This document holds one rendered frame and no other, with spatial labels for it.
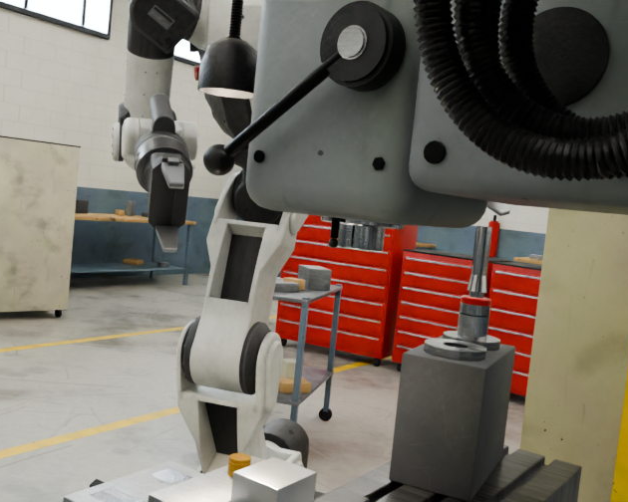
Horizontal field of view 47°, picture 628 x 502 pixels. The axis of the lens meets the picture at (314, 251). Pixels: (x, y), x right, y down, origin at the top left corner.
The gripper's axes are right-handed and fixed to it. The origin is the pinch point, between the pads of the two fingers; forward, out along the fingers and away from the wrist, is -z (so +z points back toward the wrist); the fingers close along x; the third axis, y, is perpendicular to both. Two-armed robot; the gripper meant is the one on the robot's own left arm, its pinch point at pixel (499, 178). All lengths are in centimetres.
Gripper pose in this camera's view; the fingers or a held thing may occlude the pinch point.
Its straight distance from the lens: 128.4
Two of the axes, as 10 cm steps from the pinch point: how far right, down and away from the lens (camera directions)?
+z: -4.3, -5.4, 7.2
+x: 0.2, -8.1, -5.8
